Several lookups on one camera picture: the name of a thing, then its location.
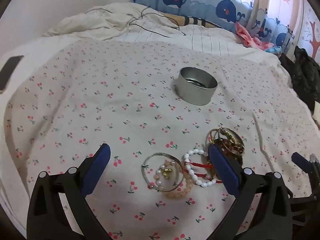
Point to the striped pillow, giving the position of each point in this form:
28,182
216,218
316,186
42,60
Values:
196,21

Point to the black phone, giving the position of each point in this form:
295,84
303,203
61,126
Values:
10,71

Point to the pink star curtain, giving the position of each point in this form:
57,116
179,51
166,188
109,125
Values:
285,0

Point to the black clothing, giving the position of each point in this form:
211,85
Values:
305,72

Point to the blue whale print curtain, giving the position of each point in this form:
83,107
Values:
200,2

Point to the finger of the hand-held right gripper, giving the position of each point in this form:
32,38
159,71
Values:
315,162
298,158

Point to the thin gold bangle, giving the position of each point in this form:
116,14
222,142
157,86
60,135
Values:
211,136

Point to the clear thin bangle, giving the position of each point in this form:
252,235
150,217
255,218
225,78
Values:
150,161

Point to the cherry print bed sheet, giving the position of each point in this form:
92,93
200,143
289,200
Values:
100,105

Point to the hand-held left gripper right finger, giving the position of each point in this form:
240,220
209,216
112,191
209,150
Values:
223,170

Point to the round silver metal tin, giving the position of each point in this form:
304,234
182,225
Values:
196,87

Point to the pink cloth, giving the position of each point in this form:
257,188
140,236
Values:
244,35

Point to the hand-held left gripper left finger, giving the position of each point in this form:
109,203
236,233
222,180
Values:
98,170

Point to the red tree wall sticker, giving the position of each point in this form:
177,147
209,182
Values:
314,36

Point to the crumpled white quilt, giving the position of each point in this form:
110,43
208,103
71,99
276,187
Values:
112,17

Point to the white grid bed sheet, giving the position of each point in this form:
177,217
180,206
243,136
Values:
212,42

